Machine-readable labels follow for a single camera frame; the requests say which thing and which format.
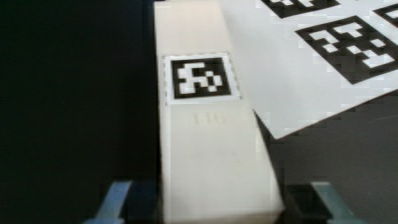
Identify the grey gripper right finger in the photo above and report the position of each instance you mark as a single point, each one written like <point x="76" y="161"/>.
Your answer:
<point x="315" y="205"/>

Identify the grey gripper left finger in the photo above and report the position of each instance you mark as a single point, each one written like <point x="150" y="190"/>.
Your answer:
<point x="129" y="205"/>

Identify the white desk leg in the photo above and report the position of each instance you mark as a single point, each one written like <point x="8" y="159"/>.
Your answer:
<point x="219" y="186"/>

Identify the white sheet with fiducial markers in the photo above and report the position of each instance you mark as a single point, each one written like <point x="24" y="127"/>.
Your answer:
<point x="317" y="55"/>

